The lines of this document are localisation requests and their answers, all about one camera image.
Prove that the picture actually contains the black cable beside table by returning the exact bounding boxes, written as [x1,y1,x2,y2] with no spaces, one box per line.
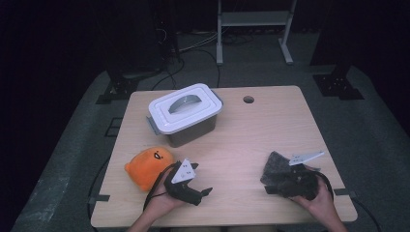
[351,196,383,232]
[86,158,110,226]

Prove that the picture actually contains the white metal stand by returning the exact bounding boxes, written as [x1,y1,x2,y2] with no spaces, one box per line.
[216,0,298,66]

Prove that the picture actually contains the black floor cable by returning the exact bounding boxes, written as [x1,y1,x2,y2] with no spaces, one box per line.
[151,47,221,91]

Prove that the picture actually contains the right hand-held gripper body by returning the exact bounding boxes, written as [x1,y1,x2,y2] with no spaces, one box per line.
[277,151,325,201]

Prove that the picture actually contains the hand-held gripper cable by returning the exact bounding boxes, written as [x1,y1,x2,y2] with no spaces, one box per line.
[142,162,177,212]
[308,170,335,201]

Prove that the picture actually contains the white box lid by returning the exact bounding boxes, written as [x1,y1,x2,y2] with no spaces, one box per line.
[148,82,224,135]

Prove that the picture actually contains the clear grey storage box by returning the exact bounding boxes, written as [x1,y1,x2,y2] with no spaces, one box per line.
[146,90,224,149]

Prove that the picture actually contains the left hand-held gripper cable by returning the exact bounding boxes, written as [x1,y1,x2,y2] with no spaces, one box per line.
[142,162,177,212]

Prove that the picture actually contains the black stand base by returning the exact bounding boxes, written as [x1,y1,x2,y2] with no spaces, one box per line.
[312,72,366,101]
[95,75,139,104]

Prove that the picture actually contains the right hand-held gripper cable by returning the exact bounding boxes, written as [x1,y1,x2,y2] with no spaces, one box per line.
[308,170,335,201]

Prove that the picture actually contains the orange plush toy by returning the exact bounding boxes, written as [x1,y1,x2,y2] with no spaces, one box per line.
[124,147,177,192]

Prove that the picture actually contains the light floor cables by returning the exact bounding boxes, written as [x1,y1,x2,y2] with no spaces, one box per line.
[178,30,220,54]

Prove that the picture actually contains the person's left hand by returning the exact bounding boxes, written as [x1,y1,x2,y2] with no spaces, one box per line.
[143,185,187,223]

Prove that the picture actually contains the black tape strip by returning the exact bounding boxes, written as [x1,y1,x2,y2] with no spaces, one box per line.
[87,193,111,205]
[333,188,358,198]

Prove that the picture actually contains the grey fuzzy cloth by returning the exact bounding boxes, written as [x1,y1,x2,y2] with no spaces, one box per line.
[260,151,293,195]

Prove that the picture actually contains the person's right hand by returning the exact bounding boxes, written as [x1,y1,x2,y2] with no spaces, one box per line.
[291,165,339,226]

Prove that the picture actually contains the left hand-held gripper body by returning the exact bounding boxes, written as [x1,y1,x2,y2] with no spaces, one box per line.
[163,158,204,207]

